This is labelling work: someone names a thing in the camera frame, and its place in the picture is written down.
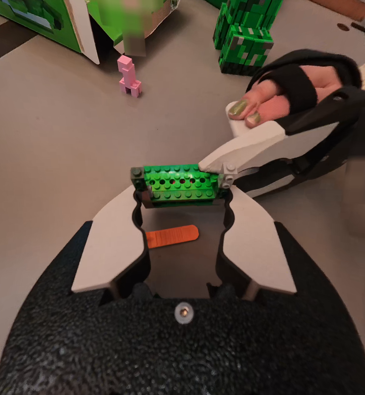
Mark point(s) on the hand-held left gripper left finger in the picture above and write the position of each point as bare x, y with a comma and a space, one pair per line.
108, 247

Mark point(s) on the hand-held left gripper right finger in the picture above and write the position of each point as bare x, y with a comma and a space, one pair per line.
256, 247

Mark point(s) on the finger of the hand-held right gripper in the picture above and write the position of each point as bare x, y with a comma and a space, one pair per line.
271, 188
247, 151

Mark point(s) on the green lego assembly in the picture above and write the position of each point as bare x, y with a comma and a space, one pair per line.
176, 182

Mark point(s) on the green lego creeper figure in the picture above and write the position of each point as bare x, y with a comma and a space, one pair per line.
247, 40

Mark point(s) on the pink lego pig figure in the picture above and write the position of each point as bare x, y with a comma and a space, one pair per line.
127, 74

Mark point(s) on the green lego set box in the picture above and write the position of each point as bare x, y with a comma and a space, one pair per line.
31, 18

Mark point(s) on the person's right hand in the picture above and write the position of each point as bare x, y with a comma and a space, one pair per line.
262, 95

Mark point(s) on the orange brick separator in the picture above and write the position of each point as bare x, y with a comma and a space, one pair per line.
170, 236

